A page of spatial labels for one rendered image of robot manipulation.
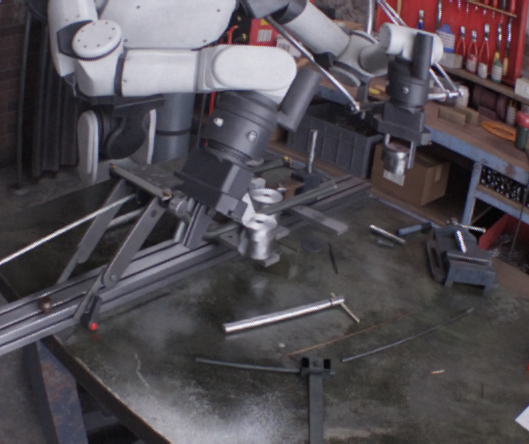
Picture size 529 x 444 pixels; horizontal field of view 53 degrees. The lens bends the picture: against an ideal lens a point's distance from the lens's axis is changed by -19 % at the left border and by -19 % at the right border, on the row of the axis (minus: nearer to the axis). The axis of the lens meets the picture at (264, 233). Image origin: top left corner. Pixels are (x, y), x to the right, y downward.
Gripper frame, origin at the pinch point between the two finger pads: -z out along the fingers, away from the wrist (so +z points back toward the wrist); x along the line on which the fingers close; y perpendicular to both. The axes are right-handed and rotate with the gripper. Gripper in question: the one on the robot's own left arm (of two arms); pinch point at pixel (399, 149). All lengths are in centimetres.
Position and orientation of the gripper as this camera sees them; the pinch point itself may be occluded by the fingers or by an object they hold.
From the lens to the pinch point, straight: 119.1
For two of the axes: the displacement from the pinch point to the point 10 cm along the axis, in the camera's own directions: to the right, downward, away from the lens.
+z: 1.2, -8.8, -4.5
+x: 9.4, 2.5, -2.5
